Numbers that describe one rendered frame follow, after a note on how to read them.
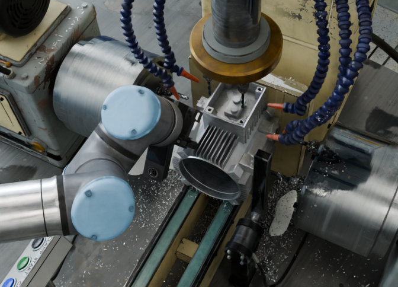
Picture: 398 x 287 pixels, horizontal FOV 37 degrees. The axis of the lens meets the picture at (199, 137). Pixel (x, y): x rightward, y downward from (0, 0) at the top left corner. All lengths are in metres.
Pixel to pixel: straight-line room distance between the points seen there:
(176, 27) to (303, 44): 0.65
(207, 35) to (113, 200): 0.42
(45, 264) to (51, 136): 0.41
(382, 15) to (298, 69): 1.15
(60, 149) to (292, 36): 0.67
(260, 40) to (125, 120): 0.32
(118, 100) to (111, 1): 1.10
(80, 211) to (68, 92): 0.58
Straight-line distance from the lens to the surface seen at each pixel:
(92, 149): 0.99
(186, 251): 1.46
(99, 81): 1.36
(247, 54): 1.11
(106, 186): 0.85
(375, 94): 1.80
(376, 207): 1.21
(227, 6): 1.04
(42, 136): 1.58
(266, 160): 1.10
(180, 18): 1.96
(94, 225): 0.86
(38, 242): 1.27
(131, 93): 0.97
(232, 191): 1.39
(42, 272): 1.26
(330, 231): 1.26
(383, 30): 2.50
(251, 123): 1.31
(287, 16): 1.35
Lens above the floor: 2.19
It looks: 56 degrees down
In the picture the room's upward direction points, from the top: 5 degrees counter-clockwise
